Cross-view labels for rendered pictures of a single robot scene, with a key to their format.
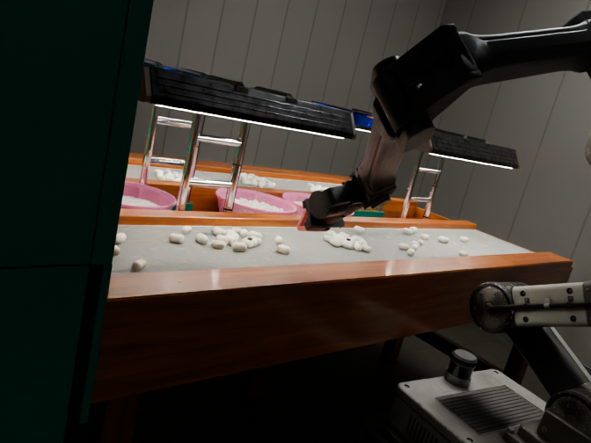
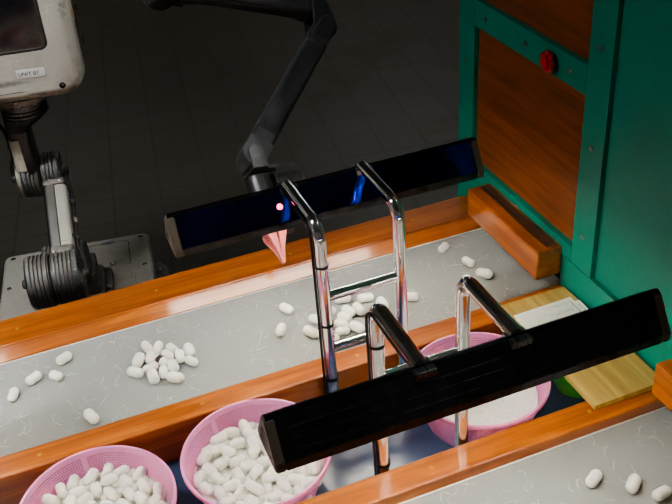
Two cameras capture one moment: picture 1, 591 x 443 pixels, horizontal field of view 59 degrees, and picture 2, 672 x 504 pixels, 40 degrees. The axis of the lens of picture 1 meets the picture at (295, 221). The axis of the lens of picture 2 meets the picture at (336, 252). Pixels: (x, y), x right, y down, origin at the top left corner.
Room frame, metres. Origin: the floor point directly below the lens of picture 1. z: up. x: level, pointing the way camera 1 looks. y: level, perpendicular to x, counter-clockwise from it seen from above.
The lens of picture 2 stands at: (2.67, 0.77, 1.96)
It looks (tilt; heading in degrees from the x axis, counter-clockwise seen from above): 34 degrees down; 204
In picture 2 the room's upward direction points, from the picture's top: 5 degrees counter-clockwise
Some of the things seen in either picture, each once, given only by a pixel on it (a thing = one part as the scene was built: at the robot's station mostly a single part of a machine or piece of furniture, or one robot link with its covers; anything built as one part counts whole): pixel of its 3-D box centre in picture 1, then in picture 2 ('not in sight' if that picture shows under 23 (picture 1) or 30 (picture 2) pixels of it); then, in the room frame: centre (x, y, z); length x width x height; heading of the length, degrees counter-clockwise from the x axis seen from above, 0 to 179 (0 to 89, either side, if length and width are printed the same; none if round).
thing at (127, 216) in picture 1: (321, 233); (149, 443); (1.66, -0.09, 0.71); 1.81 x 0.05 x 0.11; 133
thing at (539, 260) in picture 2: not in sight; (511, 228); (0.94, 0.43, 0.83); 0.30 x 0.06 x 0.07; 43
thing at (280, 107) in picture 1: (260, 106); (328, 190); (1.28, 0.15, 1.08); 0.62 x 0.08 x 0.07; 133
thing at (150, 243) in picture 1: (361, 247); (129, 377); (1.53, -0.21, 0.73); 1.81 x 0.30 x 0.02; 133
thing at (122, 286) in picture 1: (411, 294); (115, 340); (1.38, -0.36, 0.67); 1.81 x 0.12 x 0.19; 133
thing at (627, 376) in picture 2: not in sight; (577, 343); (1.22, 0.62, 0.77); 0.33 x 0.15 x 0.01; 43
